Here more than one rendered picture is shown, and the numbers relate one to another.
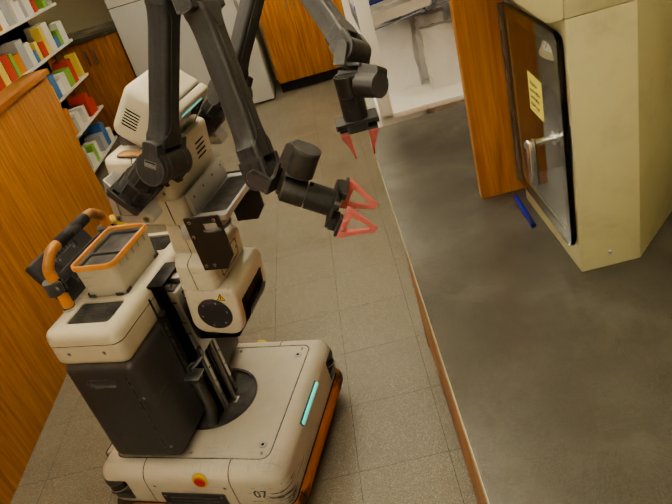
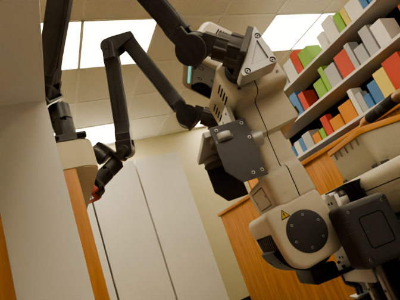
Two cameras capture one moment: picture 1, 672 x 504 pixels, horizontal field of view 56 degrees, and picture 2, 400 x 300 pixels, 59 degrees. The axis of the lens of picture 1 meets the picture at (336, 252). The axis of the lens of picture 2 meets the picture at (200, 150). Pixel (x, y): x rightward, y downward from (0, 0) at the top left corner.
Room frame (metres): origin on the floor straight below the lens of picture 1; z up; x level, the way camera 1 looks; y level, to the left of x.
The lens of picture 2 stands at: (2.40, -0.33, 0.75)
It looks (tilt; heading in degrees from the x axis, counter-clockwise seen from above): 16 degrees up; 148
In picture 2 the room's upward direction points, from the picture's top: 20 degrees counter-clockwise
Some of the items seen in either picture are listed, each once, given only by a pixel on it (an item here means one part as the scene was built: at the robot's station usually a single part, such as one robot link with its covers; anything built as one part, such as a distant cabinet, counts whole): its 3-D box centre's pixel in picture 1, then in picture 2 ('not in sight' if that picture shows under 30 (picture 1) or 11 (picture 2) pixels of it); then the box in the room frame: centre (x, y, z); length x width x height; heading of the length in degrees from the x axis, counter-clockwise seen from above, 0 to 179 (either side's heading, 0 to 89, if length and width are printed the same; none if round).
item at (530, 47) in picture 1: (536, 121); not in sight; (1.10, -0.44, 1.19); 0.30 x 0.01 x 0.40; 175
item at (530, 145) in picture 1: (541, 159); not in sight; (1.00, -0.40, 1.17); 0.05 x 0.03 x 0.10; 85
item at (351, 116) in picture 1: (354, 109); (65, 132); (1.43, -0.14, 1.21); 0.10 x 0.07 x 0.07; 85
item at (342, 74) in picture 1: (349, 84); (59, 115); (1.43, -0.14, 1.27); 0.07 x 0.06 x 0.07; 39
